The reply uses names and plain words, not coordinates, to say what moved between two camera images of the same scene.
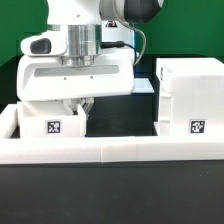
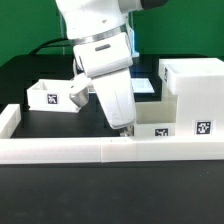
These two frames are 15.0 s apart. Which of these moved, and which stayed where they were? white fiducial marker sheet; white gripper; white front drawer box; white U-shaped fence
Moved: white gripper; white front drawer box
Stayed: white fiducial marker sheet; white U-shaped fence
